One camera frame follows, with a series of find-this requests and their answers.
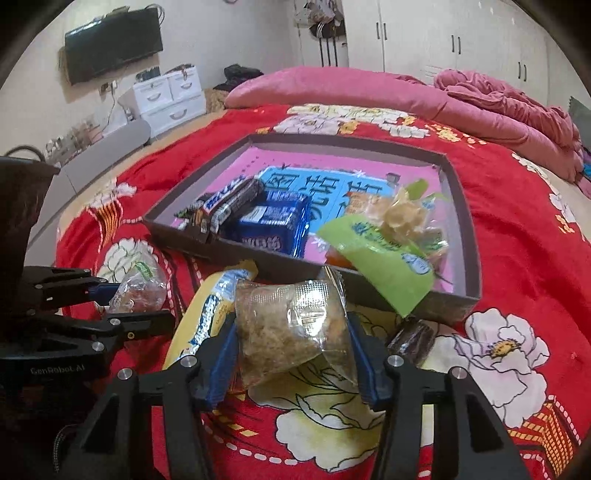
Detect grey cardboard box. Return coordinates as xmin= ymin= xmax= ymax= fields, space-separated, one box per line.
xmin=143 ymin=134 xmax=483 ymax=324

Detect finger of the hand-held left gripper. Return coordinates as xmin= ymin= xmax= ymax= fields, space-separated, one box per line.
xmin=23 ymin=265 xmax=122 ymax=315
xmin=28 ymin=309 xmax=175 ymax=352

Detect black bag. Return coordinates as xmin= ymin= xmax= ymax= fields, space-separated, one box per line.
xmin=224 ymin=65 xmax=264 ymax=90

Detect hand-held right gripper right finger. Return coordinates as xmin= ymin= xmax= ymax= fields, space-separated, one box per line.
xmin=346 ymin=311 xmax=532 ymax=480

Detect yellow and blue snack bar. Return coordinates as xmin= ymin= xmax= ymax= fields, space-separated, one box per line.
xmin=161 ymin=258 xmax=259 ymax=370

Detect grey padded bed frame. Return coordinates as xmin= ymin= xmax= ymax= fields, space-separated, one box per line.
xmin=28 ymin=121 xmax=151 ymax=259

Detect dark brown snack packet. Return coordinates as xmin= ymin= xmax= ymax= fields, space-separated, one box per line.
xmin=385 ymin=318 xmax=435 ymax=367

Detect hanging bags on rack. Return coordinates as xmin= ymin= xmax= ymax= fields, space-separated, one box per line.
xmin=305 ymin=0 xmax=347 ymax=68

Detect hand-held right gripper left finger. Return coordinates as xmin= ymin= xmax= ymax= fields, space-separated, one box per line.
xmin=76 ymin=318 xmax=241 ymax=480

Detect blue cookie packet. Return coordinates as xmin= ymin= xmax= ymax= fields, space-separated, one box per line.
xmin=238 ymin=191 xmax=310 ymax=257

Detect white wardrobe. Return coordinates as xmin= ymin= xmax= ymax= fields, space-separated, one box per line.
xmin=295 ymin=0 xmax=573 ymax=107

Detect bread with green label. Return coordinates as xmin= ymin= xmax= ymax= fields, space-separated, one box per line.
xmin=107 ymin=258 xmax=167 ymax=315

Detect black wall television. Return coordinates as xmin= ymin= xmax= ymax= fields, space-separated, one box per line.
xmin=64 ymin=7 xmax=164 ymax=86

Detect dark brown bag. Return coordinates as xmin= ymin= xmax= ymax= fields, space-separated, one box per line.
xmin=0 ymin=145 xmax=61 ymax=315

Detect green snack packet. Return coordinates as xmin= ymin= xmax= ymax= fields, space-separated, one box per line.
xmin=318 ymin=215 xmax=444 ymax=319

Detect clear bag of pale crisps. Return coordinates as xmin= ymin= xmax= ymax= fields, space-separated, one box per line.
xmin=365 ymin=180 xmax=451 ymax=264

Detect red floral blanket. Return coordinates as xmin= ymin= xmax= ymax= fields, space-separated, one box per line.
xmin=55 ymin=104 xmax=591 ymax=480

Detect white drawer unit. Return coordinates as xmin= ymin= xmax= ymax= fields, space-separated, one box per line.
xmin=117 ymin=65 xmax=206 ymax=137

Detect pink quilt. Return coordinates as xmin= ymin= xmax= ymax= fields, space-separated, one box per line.
xmin=224 ymin=65 xmax=585 ymax=181

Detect brown chocolate bar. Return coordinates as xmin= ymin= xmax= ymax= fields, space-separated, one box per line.
xmin=203 ymin=178 xmax=266 ymax=217
xmin=175 ymin=200 xmax=245 ymax=243

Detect orange snack packet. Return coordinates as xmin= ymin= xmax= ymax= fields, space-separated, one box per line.
xmin=323 ymin=247 xmax=358 ymax=271

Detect clear meat floss pastry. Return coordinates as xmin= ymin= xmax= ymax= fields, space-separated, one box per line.
xmin=233 ymin=270 xmax=365 ymax=388

